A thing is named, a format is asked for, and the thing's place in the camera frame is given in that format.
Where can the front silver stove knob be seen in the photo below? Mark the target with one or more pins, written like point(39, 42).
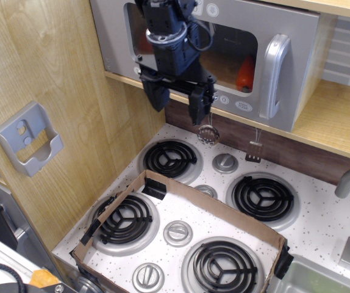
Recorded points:
point(148, 277)

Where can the back right black burner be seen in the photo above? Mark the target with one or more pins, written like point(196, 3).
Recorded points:
point(265, 197)

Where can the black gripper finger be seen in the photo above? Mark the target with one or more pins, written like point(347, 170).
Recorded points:
point(157, 92)
point(200, 101)

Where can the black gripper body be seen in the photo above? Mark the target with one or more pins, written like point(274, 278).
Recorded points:
point(177, 48)

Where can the wooden shelf unit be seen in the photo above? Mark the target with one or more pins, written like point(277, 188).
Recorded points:
point(323, 120)

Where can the hanging metal slotted spatula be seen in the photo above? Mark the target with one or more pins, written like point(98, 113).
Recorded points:
point(255, 148)

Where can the metal sink basin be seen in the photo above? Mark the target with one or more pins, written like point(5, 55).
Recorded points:
point(304, 275)

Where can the silver stove knob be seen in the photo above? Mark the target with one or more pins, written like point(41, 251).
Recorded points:
point(148, 277)
point(225, 163)
point(178, 233)

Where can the orange toy carrot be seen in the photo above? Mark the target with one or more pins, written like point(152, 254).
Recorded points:
point(245, 75)

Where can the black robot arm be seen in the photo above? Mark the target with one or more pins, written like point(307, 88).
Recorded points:
point(168, 11)

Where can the red toy strawberry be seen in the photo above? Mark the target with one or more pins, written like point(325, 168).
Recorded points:
point(144, 47)

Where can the grey wall phone holder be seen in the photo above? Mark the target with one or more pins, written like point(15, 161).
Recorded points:
point(21, 130)

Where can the front left black burner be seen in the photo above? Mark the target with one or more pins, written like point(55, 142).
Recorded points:
point(130, 228)

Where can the black burner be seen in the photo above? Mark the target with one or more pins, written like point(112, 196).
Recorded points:
point(174, 159)
point(221, 264)
point(265, 197)
point(130, 228)

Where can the front right black burner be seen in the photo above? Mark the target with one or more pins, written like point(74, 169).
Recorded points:
point(221, 264)

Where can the oven front silver knob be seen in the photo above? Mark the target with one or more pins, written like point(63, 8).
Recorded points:
point(84, 285)

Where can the middle small silver knob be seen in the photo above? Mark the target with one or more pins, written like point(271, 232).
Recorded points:
point(208, 190)

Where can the hanging metal strainer spoon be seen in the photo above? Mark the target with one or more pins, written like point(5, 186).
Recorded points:
point(207, 134)

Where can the centre silver stove knob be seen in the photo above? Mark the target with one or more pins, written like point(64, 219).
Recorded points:
point(178, 233)

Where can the back left black burner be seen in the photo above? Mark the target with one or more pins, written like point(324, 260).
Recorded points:
point(174, 159)

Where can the silver toy microwave door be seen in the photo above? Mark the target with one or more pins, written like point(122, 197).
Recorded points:
point(280, 39)

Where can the brown cardboard border frame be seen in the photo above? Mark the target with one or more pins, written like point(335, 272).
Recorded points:
point(207, 217)

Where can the back silver stove knob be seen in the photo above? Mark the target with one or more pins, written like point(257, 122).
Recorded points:
point(225, 163)

